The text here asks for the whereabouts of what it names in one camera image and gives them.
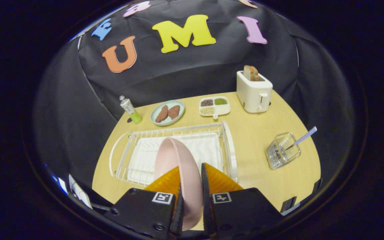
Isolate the brown meat piece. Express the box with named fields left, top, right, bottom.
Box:
left=155, top=105, right=169, bottom=123
left=168, top=105, right=181, bottom=120

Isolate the white drip tray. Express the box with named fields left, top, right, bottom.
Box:
left=127, top=133, right=224, bottom=185

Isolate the pink plate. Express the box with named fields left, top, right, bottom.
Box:
left=154, top=137, right=204, bottom=231

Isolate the blue checkered handle spoon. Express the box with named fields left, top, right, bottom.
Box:
left=285, top=126, right=318, bottom=150

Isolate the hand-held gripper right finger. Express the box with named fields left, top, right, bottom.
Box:
left=201, top=163, right=284, bottom=240

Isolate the green liquid bottle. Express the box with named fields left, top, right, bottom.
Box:
left=119, top=95, right=143, bottom=125

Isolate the metal wire basket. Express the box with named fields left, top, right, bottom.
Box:
left=265, top=132, right=302, bottom=170

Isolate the white flat object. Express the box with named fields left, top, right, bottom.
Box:
left=68, top=174, right=93, bottom=209

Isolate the black table clamp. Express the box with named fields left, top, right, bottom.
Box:
left=280, top=197, right=297, bottom=213

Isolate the cream toaster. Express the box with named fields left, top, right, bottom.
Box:
left=236, top=70, right=273, bottom=114

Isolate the white wire dish rack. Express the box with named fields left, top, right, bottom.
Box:
left=109, top=121, right=238, bottom=187

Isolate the computer monitor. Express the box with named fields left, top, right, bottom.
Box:
left=58, top=176, right=68, bottom=195

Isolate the white divided condiment dish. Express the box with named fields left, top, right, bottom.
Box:
left=199, top=96, right=231, bottom=120

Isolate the light green plate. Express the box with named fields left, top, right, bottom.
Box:
left=150, top=100, right=185, bottom=127

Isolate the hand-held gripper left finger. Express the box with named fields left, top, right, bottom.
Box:
left=104, top=166, right=185, bottom=240

